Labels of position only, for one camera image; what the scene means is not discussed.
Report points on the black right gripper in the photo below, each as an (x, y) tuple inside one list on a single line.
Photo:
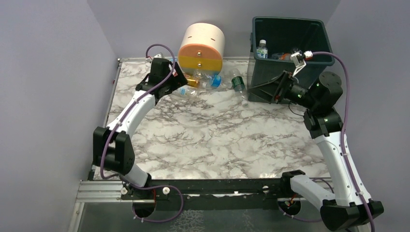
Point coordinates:
[(281, 88)]

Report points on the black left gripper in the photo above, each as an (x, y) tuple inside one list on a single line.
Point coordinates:
[(172, 81)]

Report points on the dark green plastic bin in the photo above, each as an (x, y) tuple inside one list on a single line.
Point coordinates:
[(287, 35)]

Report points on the cream orange round drawer box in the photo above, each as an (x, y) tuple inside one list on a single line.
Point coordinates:
[(202, 48)]

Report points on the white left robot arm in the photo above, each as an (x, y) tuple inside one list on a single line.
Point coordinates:
[(112, 146)]

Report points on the orange label clear bottle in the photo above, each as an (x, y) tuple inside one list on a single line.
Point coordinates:
[(285, 57)]

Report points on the red gold label bottle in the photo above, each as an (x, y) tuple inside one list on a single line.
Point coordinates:
[(193, 82)]

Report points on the white label long bottle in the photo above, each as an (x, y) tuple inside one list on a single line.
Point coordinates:
[(186, 91)]

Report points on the white blue label bottle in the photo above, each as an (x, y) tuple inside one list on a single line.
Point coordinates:
[(262, 51)]

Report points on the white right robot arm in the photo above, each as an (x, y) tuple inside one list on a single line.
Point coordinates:
[(350, 205)]

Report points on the green label bottle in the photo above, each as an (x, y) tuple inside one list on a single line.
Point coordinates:
[(238, 85)]

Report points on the blue cap clear bottle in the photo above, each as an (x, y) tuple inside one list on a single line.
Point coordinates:
[(207, 80)]

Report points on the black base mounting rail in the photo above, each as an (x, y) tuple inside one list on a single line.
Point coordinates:
[(211, 194)]

